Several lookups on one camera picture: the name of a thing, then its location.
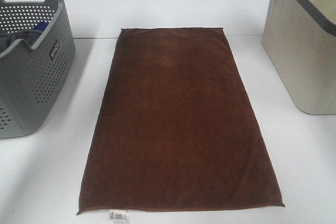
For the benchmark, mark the brown towel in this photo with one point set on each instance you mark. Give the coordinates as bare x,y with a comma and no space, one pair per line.
176,130

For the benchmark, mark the grey perforated laundry basket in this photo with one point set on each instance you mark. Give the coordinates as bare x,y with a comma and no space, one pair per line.
33,76

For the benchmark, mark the blue cloth in basket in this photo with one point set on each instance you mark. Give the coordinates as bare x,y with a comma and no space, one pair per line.
41,26

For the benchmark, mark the beige bin with grey rim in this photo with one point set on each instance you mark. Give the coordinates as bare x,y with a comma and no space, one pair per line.
299,37

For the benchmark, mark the grey cloth in basket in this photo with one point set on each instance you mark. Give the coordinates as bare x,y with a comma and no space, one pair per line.
29,36

